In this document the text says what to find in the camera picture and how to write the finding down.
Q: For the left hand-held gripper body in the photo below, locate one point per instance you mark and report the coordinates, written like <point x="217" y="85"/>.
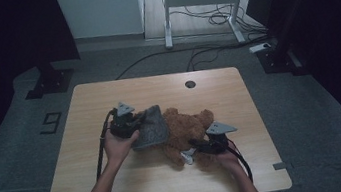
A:
<point x="124" y="126"/>

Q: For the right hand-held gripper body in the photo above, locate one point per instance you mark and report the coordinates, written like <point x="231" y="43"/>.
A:
<point x="217" y="143"/>

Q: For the grey cloth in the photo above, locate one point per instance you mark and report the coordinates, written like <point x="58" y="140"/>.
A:
<point x="153" y="128"/>

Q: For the brown teddy bear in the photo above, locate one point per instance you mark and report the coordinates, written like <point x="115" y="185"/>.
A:
<point x="184" y="127"/>

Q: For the person's right hand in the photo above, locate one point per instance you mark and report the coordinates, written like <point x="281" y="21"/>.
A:
<point x="232" y="161"/>

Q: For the person's left hand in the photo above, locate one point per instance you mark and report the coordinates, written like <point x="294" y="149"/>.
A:
<point x="119" y="150"/>

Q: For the black round table grommet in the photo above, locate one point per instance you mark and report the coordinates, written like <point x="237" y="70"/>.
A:
<point x="190" y="84"/>

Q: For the grey tape strip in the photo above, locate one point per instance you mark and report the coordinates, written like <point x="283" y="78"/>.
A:
<point x="281" y="166"/>

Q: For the black stand base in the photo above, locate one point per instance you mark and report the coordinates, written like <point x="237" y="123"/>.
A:
<point x="50" y="82"/>
<point x="276" y="61"/>

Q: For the white power strip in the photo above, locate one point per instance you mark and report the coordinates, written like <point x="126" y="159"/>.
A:
<point x="260" y="47"/>

